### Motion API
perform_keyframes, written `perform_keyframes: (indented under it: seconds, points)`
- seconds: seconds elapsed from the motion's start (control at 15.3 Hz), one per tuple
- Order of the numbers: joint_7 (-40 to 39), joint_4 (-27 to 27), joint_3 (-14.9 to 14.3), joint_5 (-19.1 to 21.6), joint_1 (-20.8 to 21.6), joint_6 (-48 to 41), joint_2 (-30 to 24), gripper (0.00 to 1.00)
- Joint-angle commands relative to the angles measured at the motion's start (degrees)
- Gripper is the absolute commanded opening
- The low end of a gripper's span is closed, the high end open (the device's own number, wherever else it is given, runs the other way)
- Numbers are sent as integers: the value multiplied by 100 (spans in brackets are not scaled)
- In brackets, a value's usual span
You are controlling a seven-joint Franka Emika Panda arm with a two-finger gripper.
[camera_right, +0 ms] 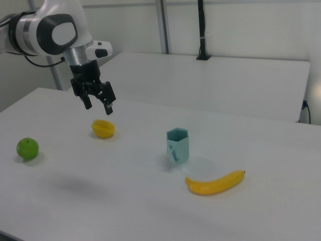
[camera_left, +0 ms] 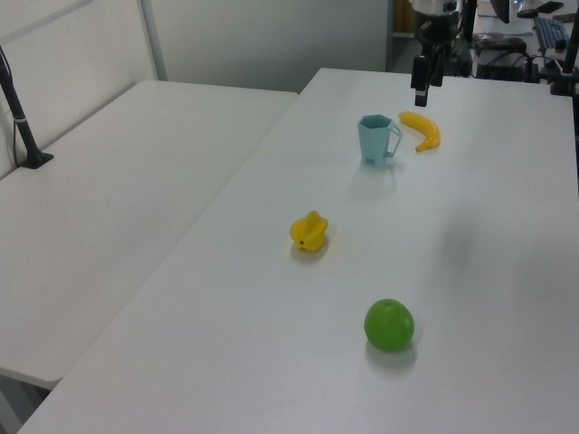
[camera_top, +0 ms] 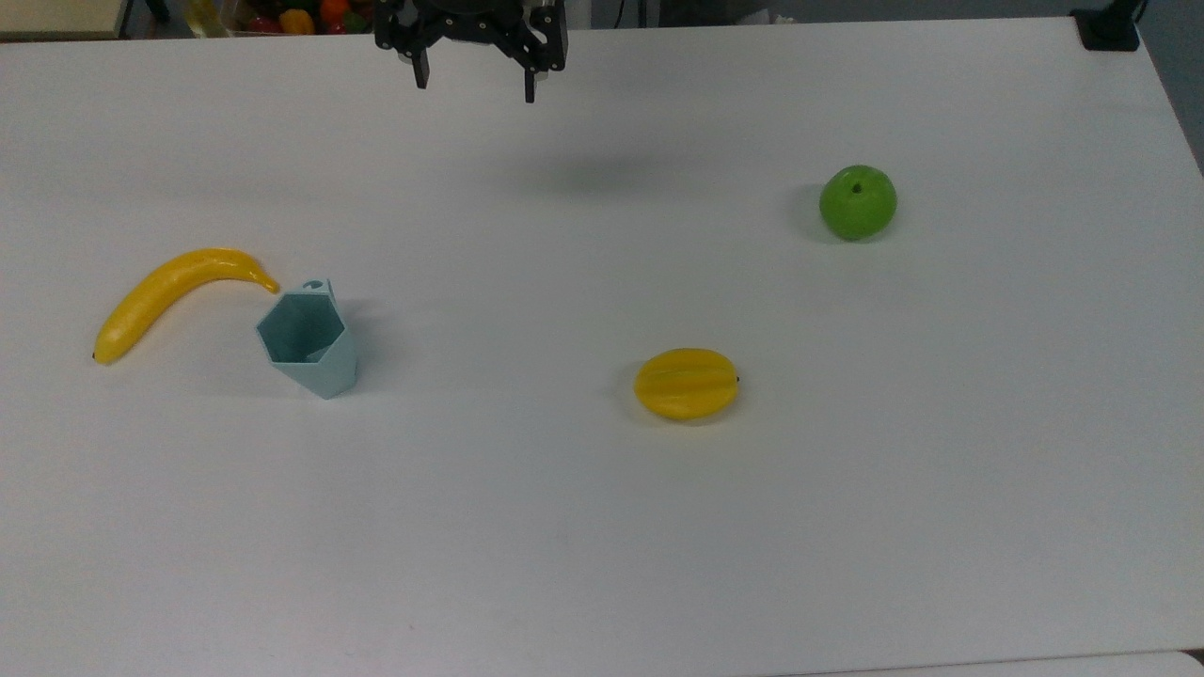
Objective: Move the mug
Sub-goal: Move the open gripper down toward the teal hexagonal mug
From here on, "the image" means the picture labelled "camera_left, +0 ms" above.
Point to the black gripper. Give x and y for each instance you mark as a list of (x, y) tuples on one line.
[(438, 29)]

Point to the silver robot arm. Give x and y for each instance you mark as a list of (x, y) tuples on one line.
[(435, 5)]

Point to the teal angular mug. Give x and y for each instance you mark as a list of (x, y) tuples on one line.
[(374, 140)]

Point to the yellow toy banana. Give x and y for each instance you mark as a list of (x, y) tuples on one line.
[(425, 129)]

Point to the black bag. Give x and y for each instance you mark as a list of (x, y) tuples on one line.
[(500, 43)]

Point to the black monitor stand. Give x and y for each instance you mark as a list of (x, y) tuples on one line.
[(500, 10)]

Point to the black computer mouse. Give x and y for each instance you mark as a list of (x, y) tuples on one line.
[(527, 12)]

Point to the black computer keyboard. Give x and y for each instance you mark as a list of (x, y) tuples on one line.
[(549, 31)]

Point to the black clamp stand pole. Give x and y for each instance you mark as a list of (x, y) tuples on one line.
[(567, 63)]

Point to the black smartphone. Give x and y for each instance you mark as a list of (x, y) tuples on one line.
[(551, 6)]

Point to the grey partition panel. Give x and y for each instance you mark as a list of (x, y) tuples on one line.
[(271, 36)]

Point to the yellow toy starfruit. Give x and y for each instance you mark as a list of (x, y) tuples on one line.
[(310, 233)]

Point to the green toy apple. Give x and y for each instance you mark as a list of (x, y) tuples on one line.
[(389, 325)]

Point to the black camera stand pole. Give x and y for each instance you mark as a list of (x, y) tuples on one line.
[(20, 122)]

